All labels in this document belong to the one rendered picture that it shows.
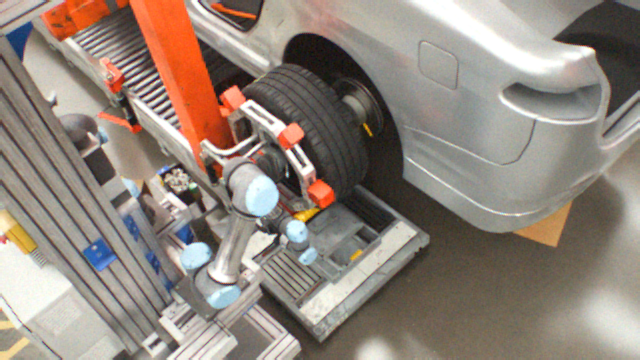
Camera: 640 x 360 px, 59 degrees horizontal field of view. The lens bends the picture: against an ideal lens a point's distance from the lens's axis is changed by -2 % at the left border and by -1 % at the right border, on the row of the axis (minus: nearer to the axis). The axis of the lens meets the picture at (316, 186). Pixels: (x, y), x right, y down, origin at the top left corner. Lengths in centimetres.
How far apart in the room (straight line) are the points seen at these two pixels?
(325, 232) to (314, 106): 92
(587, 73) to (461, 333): 159
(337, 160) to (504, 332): 126
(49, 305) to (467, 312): 198
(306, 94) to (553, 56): 103
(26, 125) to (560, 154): 162
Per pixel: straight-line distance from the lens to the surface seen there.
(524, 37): 185
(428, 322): 306
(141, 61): 450
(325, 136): 236
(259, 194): 181
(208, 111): 277
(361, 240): 311
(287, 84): 245
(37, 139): 173
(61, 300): 204
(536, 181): 213
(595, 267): 336
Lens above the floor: 274
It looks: 50 degrees down
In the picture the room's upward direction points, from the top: 11 degrees counter-clockwise
